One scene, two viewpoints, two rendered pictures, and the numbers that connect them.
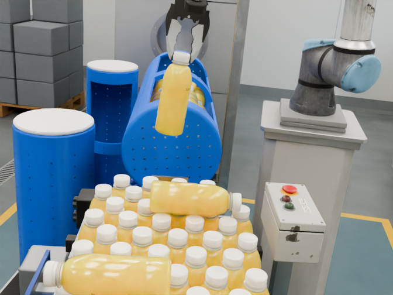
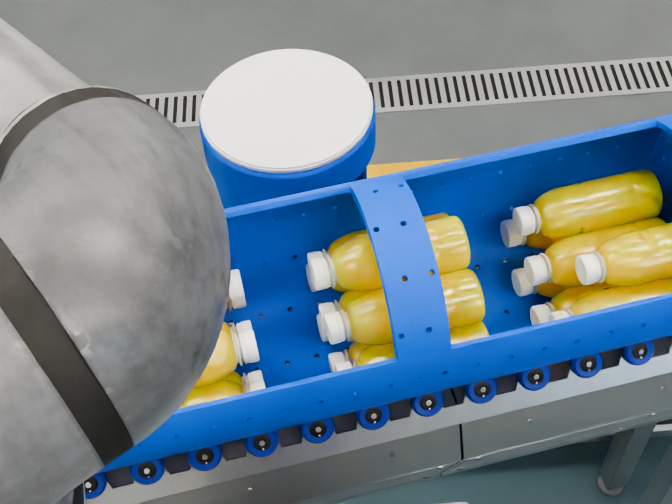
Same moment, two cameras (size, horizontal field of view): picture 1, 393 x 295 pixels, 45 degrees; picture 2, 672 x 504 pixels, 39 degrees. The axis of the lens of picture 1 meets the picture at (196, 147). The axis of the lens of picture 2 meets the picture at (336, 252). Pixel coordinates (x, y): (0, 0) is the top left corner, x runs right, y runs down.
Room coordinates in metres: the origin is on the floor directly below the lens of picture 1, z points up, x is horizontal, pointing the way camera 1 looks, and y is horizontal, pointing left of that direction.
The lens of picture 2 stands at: (1.53, -0.59, 2.08)
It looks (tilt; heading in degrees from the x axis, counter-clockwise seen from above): 52 degrees down; 83
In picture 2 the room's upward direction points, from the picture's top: 4 degrees counter-clockwise
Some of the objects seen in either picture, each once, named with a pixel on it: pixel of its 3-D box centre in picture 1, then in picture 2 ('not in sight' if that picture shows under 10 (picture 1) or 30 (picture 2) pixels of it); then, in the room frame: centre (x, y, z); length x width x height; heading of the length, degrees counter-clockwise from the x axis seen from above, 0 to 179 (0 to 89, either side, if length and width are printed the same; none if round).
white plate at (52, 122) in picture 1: (54, 120); (286, 107); (1.61, 0.51, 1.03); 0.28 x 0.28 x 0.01
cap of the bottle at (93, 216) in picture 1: (94, 216); not in sight; (0.88, 0.20, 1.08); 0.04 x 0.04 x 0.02
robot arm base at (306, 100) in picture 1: (314, 93); not in sight; (1.53, -0.37, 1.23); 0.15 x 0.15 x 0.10
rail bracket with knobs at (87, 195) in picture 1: (93, 211); not in sight; (1.14, 0.26, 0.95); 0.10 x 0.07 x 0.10; 93
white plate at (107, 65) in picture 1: (112, 65); not in sight; (2.63, 0.50, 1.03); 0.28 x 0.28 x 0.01
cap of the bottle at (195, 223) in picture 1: (195, 222); not in sight; (0.89, -0.01, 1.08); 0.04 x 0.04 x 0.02
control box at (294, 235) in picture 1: (290, 219); not in sight; (1.00, -0.24, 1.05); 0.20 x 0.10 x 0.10; 3
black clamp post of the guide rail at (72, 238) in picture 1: (71, 251); not in sight; (0.96, 0.27, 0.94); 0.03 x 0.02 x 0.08; 3
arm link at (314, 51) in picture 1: (321, 59); not in sight; (1.52, -0.37, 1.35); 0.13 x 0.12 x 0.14; 28
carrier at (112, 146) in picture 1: (111, 140); not in sight; (2.63, 0.50, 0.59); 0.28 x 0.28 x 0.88
